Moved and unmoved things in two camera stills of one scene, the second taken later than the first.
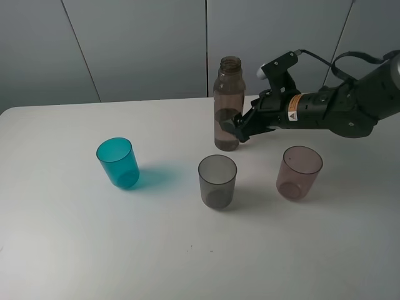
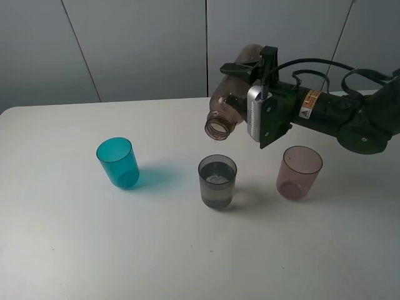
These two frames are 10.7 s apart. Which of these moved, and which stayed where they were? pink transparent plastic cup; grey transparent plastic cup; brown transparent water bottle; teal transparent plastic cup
Moved: brown transparent water bottle
Stayed: teal transparent plastic cup; grey transparent plastic cup; pink transparent plastic cup
